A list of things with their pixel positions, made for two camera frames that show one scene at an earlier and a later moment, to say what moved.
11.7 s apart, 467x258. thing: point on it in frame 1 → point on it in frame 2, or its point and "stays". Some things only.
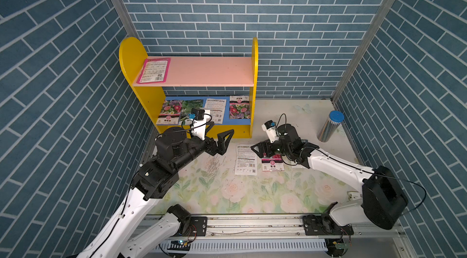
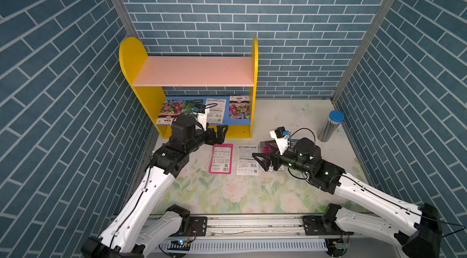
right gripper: x=267 y=144 → x=276 y=157
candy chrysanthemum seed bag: x=170 y=112 stays
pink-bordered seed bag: x=154 y=70 → x=221 y=159
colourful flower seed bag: x=239 y=107 stays
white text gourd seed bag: x=245 y=161 stays
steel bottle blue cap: x=330 y=126 stays
